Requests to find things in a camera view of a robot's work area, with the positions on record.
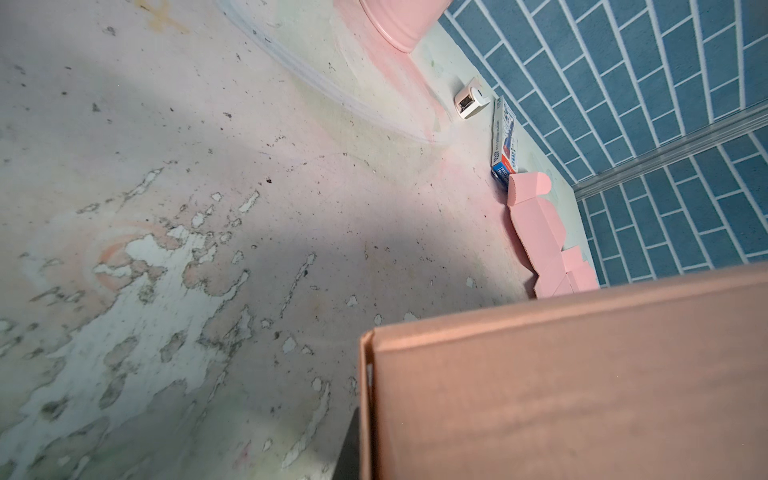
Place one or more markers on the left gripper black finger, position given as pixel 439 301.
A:
pixel 348 463

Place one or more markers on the orange paper box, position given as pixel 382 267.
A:
pixel 657 380

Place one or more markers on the pink flat paper box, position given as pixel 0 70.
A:
pixel 560 270

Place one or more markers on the toothpaste tube packet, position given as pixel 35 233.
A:
pixel 503 162

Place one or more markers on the pink pencil cup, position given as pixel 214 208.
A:
pixel 403 23

